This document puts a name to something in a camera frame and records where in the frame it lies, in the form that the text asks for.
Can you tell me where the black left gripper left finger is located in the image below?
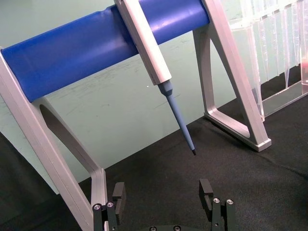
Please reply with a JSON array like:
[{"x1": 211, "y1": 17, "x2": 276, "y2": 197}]
[{"x1": 92, "y1": 182, "x2": 127, "y2": 231}]

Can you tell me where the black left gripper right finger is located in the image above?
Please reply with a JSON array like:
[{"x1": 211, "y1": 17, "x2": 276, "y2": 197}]
[{"x1": 199, "y1": 179, "x2": 236, "y2": 231}]

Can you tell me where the black table cloth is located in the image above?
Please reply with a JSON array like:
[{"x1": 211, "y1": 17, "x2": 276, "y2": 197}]
[{"x1": 0, "y1": 64, "x2": 308, "y2": 231}]

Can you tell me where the grey stand with blue bar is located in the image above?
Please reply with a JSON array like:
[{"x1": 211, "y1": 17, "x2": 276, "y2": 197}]
[{"x1": 0, "y1": 0, "x2": 272, "y2": 231}]

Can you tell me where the white pipette with blue shaft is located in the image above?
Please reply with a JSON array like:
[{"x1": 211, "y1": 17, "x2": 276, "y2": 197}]
[{"x1": 113, "y1": 0, "x2": 197, "y2": 157}]

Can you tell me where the clear conical plastic tube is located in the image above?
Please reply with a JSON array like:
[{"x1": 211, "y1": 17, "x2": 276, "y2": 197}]
[
  {"x1": 281, "y1": 6, "x2": 298, "y2": 90},
  {"x1": 258, "y1": 14, "x2": 278, "y2": 82}
]

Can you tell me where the pink-tinted clear tube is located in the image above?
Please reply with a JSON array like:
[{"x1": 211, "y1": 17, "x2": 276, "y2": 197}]
[{"x1": 299, "y1": 55, "x2": 308, "y2": 85}]

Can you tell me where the clear plastic tube rack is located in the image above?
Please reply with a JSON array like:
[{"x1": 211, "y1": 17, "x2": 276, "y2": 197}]
[{"x1": 220, "y1": 0, "x2": 308, "y2": 121}]

